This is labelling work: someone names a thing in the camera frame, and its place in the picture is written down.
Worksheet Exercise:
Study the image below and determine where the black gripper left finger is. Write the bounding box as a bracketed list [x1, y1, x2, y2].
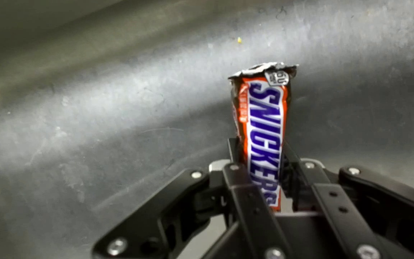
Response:
[91, 137, 292, 259]

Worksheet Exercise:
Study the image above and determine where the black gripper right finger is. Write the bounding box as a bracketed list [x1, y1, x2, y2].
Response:
[281, 141, 414, 259]

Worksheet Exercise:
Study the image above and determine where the Snickers candy bar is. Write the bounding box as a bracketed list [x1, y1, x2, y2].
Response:
[227, 61, 299, 213]

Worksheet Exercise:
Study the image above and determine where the stainless steel double sink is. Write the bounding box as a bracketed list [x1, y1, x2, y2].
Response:
[0, 0, 414, 259]

